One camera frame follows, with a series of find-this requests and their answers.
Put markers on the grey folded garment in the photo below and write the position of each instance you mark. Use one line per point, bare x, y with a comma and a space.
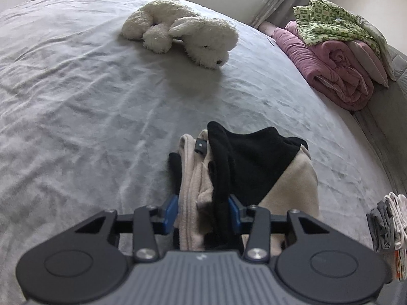
378, 225

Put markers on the orange printed packet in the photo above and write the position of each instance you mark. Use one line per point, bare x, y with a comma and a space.
401, 263

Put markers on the beige garment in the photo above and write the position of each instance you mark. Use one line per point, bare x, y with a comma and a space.
190, 181

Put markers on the green patterned blanket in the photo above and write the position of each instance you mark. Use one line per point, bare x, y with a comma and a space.
324, 22

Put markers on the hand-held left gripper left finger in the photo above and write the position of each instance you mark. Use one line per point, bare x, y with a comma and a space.
171, 208

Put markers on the white plush toy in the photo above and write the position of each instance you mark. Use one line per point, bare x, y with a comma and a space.
197, 35

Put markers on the small white tag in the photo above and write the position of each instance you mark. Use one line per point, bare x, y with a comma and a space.
272, 41

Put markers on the grey patterned curtain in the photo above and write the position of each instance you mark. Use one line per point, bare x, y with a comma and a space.
276, 0

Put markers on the pink folded blanket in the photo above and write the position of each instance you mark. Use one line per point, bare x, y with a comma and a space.
334, 70

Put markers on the grey quilted bedding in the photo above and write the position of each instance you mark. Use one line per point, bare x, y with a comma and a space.
388, 127

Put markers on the beige pillow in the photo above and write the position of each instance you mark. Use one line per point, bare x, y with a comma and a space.
368, 60

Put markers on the light grey folded quilt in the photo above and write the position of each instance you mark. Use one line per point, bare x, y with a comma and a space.
380, 38

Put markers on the grey bed sheet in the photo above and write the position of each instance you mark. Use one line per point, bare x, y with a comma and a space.
79, 85

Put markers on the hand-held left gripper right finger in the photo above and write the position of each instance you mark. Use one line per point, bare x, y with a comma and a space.
234, 210

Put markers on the black garment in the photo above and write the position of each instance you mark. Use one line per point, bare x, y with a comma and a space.
254, 162

